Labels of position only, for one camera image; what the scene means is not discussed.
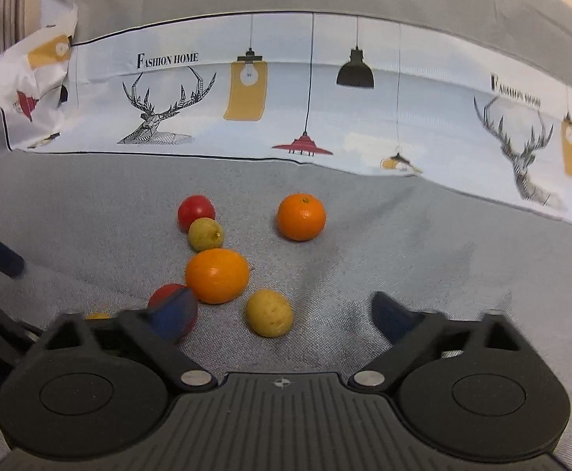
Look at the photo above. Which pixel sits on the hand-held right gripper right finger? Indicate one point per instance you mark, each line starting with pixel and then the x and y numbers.
pixel 389 316

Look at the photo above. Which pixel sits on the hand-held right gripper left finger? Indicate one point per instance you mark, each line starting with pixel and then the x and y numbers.
pixel 175 315

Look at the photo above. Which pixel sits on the red cherry tomato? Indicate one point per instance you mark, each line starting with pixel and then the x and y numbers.
pixel 162 297
pixel 193 210

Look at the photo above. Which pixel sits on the large orange mandarin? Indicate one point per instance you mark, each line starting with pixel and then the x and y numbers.
pixel 217 274

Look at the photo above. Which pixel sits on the small yellow-green fruit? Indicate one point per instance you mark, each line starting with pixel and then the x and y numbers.
pixel 206 234
pixel 97 316
pixel 269 312

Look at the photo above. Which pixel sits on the small orange mandarin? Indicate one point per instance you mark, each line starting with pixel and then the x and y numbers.
pixel 301 217

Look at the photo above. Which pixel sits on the deer and lamp printed cloth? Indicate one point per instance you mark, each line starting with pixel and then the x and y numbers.
pixel 315 83

